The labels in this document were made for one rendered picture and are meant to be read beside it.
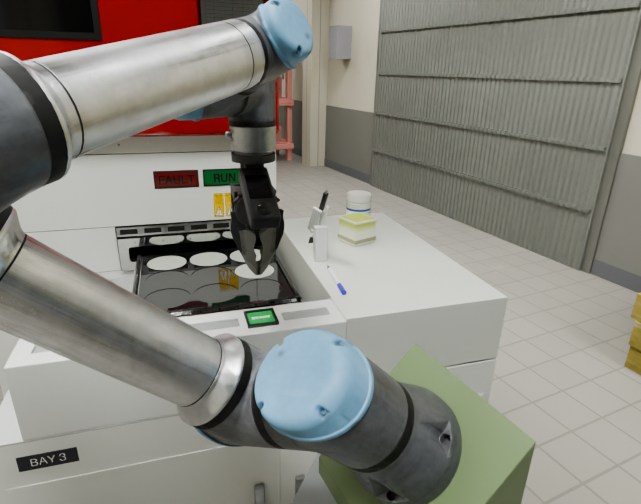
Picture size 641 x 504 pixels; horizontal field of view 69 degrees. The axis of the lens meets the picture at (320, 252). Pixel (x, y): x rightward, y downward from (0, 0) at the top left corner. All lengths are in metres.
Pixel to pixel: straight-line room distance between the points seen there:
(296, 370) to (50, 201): 1.02
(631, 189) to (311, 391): 3.49
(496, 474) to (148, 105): 0.53
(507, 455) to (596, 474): 1.59
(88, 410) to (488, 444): 0.62
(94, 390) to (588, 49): 3.74
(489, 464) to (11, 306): 0.52
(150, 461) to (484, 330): 0.69
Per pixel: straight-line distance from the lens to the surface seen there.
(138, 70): 0.44
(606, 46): 3.95
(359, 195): 1.33
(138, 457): 0.96
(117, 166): 1.36
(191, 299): 1.10
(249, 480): 1.03
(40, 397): 0.89
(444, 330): 0.98
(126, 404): 0.89
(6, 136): 0.36
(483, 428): 0.64
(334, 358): 0.49
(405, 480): 0.60
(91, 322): 0.49
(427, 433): 0.60
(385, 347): 0.93
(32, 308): 0.48
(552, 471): 2.13
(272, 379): 0.52
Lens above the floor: 1.39
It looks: 21 degrees down
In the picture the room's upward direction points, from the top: 1 degrees clockwise
